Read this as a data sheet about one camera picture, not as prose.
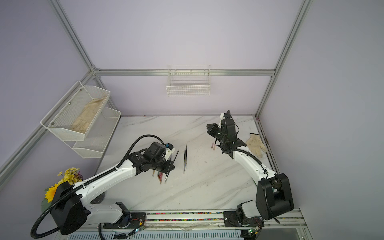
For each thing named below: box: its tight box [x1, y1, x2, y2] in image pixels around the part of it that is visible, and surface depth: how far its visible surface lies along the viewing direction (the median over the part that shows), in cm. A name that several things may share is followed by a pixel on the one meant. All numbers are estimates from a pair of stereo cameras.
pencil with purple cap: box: [183, 148, 186, 175], surface depth 97 cm
